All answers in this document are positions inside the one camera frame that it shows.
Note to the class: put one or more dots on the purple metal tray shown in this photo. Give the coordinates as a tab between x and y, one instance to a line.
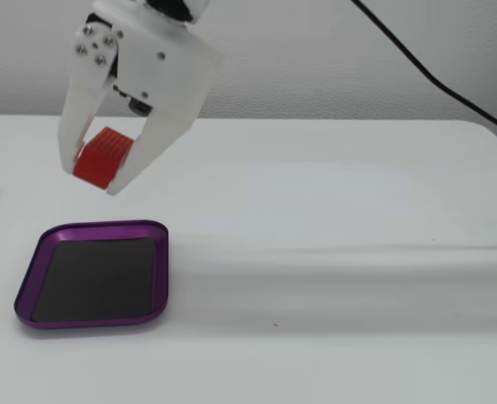
162	273

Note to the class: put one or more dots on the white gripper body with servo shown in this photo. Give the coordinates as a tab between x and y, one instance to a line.
161	71

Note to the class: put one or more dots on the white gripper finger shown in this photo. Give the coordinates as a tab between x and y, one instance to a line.
156	143
84	97

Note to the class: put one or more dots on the red textured cube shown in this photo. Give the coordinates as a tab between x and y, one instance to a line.
103	157

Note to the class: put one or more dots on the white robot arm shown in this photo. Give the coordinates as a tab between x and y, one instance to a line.
172	8

